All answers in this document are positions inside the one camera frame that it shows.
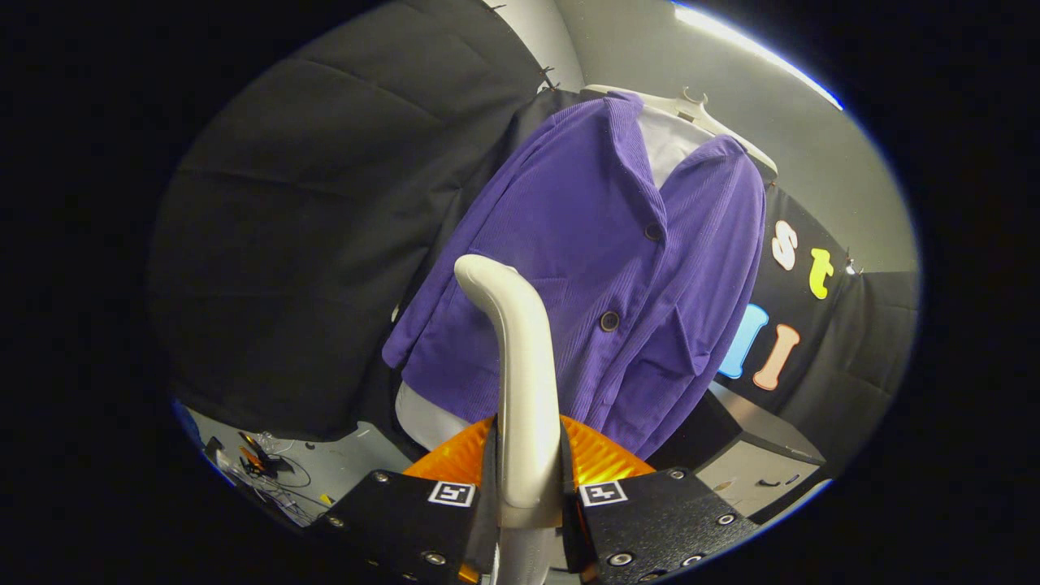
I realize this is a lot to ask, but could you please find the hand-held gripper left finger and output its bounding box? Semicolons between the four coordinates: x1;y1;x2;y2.
313;414;501;585

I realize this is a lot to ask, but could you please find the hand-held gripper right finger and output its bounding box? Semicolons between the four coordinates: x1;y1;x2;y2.
561;416;761;585

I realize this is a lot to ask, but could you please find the white garment steamer head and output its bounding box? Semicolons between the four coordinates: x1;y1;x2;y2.
453;253;563;529

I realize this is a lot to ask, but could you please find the purple corduroy jacket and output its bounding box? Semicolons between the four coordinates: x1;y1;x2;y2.
382;91;767;460

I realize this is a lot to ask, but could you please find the white shirt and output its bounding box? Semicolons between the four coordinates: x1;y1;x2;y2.
394;106;716;452

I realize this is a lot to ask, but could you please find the white clothes hanger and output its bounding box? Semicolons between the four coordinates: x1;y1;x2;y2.
583;84;779;176

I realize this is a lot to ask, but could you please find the grey drawer cabinet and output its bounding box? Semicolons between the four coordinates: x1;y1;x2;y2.
650;382;828;521

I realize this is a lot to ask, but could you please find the tangle of floor cables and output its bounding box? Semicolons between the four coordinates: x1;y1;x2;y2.
203;431;334;525

